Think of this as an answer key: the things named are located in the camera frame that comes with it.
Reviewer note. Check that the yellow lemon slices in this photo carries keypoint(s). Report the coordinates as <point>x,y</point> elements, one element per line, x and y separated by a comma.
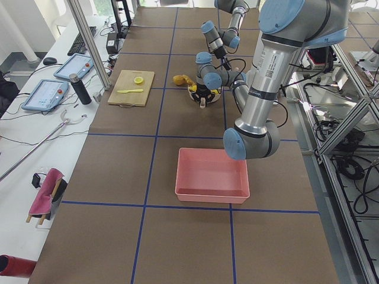
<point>138,80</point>

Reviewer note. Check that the black keyboard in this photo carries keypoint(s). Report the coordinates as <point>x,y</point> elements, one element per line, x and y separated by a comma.
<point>78,46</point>

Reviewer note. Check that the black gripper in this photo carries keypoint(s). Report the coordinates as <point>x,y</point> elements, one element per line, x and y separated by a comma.
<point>202,92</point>
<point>220,53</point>

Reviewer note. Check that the pink plastic bin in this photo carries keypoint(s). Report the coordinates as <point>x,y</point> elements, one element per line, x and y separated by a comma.
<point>210,175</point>

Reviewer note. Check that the black computer mouse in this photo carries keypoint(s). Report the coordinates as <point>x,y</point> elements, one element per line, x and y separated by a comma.
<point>49,61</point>

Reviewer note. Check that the dark red cylinder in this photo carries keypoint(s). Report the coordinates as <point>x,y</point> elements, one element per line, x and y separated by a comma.
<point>16,267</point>

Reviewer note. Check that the black water bottle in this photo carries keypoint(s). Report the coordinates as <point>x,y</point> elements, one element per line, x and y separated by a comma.
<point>80,89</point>

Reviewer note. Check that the yellow plastic knife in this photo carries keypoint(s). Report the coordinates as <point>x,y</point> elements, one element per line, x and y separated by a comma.
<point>130,91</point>

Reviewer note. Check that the black power adapter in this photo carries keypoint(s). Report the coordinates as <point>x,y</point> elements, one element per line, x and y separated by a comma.
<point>112,43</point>

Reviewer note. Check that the teach pendant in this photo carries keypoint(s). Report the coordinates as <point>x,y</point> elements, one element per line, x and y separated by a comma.
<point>46,95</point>
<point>78,64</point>

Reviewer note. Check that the bamboo cutting board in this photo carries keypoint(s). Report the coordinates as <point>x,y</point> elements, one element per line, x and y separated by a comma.
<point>132,88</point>

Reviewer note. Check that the aluminium frame post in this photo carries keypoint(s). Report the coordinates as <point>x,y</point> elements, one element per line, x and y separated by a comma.
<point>86,34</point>

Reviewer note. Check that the upper teach pendant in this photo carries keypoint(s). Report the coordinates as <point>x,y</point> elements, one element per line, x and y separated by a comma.
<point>78,64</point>

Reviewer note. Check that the pink cloth on holder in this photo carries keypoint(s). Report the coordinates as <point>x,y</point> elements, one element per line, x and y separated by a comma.
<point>48,196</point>

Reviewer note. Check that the lower teach pendant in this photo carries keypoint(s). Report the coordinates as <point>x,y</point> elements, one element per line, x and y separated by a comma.
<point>46,95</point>

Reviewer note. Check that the toy ginger root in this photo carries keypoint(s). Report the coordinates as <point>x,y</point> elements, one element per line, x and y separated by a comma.
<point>187,80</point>

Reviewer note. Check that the brown toy potato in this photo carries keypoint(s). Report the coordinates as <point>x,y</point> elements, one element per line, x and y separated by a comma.
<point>178,80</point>

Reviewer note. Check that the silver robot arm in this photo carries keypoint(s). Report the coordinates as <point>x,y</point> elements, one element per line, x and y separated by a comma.
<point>225,26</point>
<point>286,27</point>

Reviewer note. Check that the beige plastic dustpan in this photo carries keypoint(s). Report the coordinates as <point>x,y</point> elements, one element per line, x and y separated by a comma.
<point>202,103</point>

